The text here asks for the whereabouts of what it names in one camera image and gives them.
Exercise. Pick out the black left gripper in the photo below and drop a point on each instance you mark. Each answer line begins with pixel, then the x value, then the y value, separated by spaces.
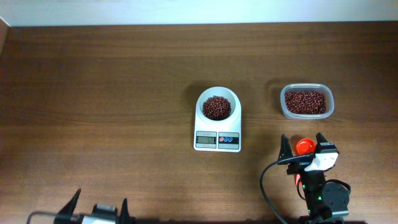
pixel 71 206

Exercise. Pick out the white round bowl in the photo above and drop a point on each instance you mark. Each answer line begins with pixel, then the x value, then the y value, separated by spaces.
pixel 219 91

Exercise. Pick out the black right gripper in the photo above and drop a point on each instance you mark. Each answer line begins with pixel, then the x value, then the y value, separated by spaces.
pixel 298 168

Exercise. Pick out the orange measuring scoop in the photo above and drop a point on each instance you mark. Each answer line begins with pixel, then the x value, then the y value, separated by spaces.
pixel 305 146

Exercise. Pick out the white digital kitchen scale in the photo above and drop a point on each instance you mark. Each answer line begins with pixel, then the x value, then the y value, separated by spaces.
pixel 219 136

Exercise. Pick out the clear plastic bean container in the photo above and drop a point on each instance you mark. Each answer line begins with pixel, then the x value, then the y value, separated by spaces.
pixel 330 106

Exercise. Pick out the red adzuki beans in container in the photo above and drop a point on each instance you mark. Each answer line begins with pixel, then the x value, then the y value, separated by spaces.
pixel 305 102

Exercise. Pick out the red beans in bowl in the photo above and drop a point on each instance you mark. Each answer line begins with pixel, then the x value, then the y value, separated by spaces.
pixel 217 108

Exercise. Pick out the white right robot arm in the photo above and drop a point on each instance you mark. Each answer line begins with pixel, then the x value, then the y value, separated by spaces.
pixel 327 200

